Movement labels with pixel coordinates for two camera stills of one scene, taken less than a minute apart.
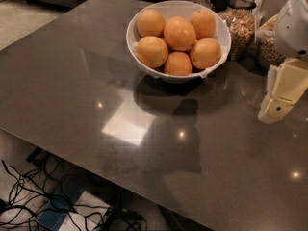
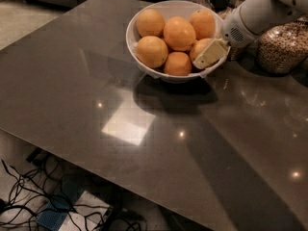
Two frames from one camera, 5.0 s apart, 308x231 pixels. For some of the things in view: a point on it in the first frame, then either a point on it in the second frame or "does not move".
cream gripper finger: (287, 83) → (214, 51)
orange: (150, 23) does not move
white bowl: (178, 40) does not move
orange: (152, 51) does not move
